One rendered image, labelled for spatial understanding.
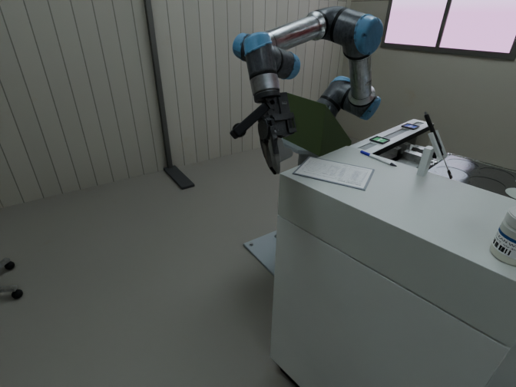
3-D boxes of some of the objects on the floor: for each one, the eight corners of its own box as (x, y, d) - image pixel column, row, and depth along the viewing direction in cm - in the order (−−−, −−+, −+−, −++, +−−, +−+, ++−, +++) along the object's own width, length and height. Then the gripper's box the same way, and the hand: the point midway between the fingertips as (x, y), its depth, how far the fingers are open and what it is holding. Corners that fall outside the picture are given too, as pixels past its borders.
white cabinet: (493, 332, 158) (576, 190, 118) (405, 509, 101) (509, 349, 61) (376, 266, 199) (408, 143, 159) (266, 365, 142) (273, 213, 101)
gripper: (291, 86, 81) (306, 168, 82) (276, 98, 90) (290, 171, 91) (260, 89, 78) (276, 173, 79) (249, 101, 88) (262, 176, 89)
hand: (272, 170), depth 84 cm, fingers closed
